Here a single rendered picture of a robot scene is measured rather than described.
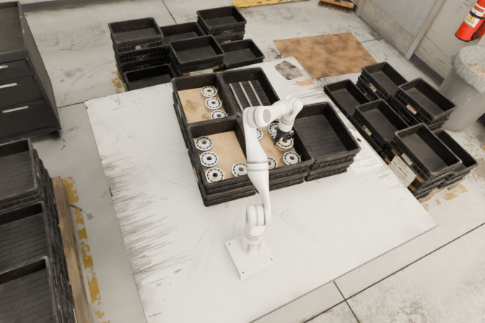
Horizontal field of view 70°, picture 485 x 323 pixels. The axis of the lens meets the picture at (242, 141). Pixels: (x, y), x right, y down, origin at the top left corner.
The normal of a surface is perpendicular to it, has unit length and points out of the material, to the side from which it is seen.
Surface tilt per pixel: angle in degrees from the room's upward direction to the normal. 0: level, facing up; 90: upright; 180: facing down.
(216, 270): 0
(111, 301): 0
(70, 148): 0
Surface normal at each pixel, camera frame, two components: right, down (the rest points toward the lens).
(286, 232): 0.11, -0.63
